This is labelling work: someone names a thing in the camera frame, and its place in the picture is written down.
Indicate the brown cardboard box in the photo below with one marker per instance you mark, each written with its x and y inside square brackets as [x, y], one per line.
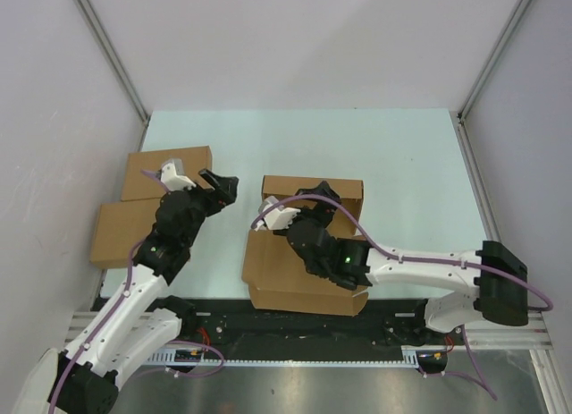
[276, 276]

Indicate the grey slotted cable duct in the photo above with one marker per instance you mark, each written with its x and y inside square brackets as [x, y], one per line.
[297, 356]

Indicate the upper folded cardboard box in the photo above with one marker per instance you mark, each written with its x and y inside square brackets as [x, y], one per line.
[142, 170]

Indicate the right aluminium side rail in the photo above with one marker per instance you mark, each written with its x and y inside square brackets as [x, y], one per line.
[480, 186]

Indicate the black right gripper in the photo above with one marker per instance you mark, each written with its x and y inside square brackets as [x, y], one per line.
[321, 212]

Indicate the lower folded cardboard box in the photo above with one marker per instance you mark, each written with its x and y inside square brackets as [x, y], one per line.
[119, 226]

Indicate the folded cardboard box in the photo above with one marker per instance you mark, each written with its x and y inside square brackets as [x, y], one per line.
[142, 170]
[119, 226]

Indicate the left aluminium frame post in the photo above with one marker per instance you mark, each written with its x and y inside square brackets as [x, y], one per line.
[97, 29]

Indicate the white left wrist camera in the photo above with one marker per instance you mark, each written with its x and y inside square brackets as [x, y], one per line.
[172, 176]

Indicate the right aluminium frame post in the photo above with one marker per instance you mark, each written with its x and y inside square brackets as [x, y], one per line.
[500, 46]

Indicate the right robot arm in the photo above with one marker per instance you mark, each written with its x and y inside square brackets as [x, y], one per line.
[457, 273]

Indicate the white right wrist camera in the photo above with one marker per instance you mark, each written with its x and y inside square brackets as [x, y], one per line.
[278, 218]

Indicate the aluminium frame post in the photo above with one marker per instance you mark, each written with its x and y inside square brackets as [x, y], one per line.
[97, 29]
[500, 46]

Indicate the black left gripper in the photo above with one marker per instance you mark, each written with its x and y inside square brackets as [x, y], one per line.
[224, 186]

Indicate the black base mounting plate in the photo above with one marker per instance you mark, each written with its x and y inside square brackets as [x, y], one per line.
[379, 307]

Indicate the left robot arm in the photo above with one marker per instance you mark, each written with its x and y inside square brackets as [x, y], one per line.
[138, 319]

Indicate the front aluminium frame rail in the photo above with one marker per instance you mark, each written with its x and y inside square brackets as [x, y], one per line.
[505, 329]

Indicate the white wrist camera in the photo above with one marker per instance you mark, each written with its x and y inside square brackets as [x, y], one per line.
[278, 218]
[172, 176]

